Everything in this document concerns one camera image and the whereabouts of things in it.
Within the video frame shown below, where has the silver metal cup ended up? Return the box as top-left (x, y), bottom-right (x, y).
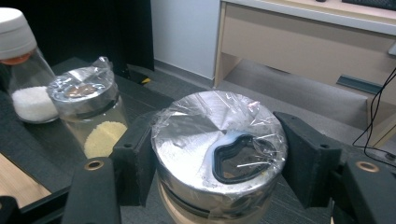
top-left (150, 90), bottom-right (289, 224)
top-left (46, 56), bottom-right (129, 160)

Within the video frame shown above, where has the hazard striped stand base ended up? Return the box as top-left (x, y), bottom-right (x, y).
top-left (125, 63), bottom-right (155, 87)

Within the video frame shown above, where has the black keyboard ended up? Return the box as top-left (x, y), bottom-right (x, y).
top-left (341, 0), bottom-right (396, 11)

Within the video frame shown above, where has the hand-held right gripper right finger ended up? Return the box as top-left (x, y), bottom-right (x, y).
top-left (273, 111), bottom-right (343, 209)

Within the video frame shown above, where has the black outlet cable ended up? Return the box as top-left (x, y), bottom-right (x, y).
top-left (353, 66), bottom-right (396, 169)

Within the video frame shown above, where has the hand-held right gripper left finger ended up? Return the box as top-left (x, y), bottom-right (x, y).
top-left (111, 111), bottom-right (158, 208)

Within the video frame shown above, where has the black curtain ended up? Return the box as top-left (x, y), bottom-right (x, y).
top-left (0, 0), bottom-right (155, 74)

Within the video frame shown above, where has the black metal shelf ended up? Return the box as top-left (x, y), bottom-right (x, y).
top-left (0, 56), bottom-right (396, 224)

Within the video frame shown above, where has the white lid glass salt shaker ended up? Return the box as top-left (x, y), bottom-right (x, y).
top-left (0, 7), bottom-right (60, 125)

